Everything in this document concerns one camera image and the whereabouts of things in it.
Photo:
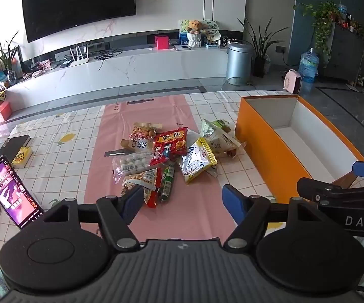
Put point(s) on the pink heater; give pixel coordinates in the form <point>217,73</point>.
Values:
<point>290,82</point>

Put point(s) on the potted plant in black pot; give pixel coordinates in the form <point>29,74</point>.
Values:
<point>259,66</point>

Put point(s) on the white router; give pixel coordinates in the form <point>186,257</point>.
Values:
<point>80,60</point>

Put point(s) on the small yellow box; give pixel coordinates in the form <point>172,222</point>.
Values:
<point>22,157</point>

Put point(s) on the red box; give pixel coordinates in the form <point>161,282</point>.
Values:
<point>162,42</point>

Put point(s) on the pink cardboard box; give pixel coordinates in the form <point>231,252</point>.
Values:
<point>2,112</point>

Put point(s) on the white ball candy packet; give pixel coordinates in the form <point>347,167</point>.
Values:
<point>133,162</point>

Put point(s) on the white green snack packet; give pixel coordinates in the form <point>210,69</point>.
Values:
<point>207,127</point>

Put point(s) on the black television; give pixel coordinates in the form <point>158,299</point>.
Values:
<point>74,3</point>

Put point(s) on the silver flat scale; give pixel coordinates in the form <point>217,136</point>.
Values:
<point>182,47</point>

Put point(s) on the orange storage box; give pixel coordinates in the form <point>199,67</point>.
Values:
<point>257,151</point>

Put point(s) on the pink mat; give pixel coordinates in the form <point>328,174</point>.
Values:
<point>200,202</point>

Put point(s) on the round decorative fan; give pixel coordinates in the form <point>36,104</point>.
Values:
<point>210,30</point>

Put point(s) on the tan snack packet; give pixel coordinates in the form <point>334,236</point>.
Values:
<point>140,145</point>

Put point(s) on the trailing vine plant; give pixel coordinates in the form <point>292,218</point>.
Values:
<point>322,22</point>

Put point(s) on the brown peanut snack packet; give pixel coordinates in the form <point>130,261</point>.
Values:
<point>142,131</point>

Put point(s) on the mixed nut snack packet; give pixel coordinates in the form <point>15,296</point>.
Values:
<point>139,178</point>

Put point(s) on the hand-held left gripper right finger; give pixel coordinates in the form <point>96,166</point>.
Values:
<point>232,202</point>

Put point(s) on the wall outlet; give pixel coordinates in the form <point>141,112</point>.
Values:
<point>279,49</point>

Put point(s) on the teddy bear bouquet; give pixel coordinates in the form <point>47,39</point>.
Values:
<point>194,33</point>

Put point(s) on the potted plant in glass vase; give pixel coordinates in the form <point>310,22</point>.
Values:
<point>9,60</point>

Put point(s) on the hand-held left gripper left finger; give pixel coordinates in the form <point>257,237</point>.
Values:
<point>134,202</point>

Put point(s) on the blue water bottle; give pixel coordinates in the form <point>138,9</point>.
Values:
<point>308,68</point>

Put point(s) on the white television console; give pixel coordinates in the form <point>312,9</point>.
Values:
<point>137,66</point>

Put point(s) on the silver trash can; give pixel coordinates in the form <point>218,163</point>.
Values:
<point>238,64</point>

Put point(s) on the green stick snack packet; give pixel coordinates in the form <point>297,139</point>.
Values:
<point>167,184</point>

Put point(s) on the grey cabinet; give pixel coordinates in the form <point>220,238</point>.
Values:
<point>343,56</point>

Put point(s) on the smartphone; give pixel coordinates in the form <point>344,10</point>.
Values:
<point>11,192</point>

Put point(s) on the yellow silver snack packet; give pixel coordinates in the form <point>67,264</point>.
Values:
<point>193,164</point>

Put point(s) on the black book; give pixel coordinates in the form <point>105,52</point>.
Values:
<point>13,146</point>

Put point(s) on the clear bread packet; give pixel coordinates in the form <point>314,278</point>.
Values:
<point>223,142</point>

